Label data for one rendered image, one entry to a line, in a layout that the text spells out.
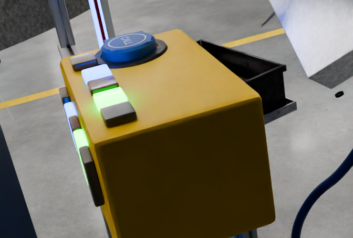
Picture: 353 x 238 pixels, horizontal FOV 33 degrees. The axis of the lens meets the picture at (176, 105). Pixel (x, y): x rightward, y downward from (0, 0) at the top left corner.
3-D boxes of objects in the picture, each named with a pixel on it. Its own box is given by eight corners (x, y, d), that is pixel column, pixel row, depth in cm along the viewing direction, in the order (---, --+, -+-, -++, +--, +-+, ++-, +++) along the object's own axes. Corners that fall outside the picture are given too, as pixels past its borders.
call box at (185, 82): (281, 242, 38) (263, 90, 33) (128, 295, 36) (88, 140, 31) (200, 140, 52) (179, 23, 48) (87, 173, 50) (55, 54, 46)
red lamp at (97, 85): (120, 91, 37) (118, 82, 37) (92, 99, 37) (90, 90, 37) (115, 82, 39) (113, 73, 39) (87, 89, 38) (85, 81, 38)
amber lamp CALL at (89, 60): (99, 65, 42) (96, 58, 42) (73, 72, 42) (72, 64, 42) (94, 58, 44) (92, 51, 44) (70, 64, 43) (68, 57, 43)
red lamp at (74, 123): (92, 167, 38) (81, 126, 37) (83, 170, 38) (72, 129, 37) (86, 153, 40) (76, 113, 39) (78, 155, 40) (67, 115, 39)
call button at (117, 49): (164, 61, 42) (160, 38, 42) (110, 75, 42) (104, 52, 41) (150, 46, 46) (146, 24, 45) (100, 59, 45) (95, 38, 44)
